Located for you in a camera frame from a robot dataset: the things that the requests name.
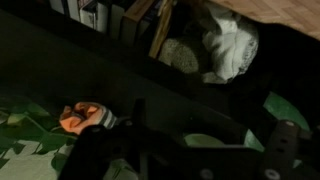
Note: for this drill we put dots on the white spine thick book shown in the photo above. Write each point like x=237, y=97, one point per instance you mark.
x=96, y=16

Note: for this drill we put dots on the black cube bookshelf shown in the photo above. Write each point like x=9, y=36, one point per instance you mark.
x=66, y=66

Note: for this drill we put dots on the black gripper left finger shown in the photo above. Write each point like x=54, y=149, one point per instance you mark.
x=100, y=156

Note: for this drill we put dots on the grey white socks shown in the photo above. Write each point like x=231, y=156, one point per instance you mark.
x=230, y=43

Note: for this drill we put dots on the tan spine book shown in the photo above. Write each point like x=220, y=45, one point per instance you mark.
x=136, y=20

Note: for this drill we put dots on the green pothos plant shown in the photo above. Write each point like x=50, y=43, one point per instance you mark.
x=23, y=130

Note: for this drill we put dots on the black spine book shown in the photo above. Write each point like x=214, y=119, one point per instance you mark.
x=115, y=16

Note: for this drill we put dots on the orange striped socks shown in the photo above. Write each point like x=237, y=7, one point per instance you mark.
x=83, y=115

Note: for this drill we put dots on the tan woven storage basket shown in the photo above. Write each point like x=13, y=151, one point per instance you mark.
x=161, y=33

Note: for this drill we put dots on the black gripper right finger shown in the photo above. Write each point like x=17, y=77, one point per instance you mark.
x=280, y=150

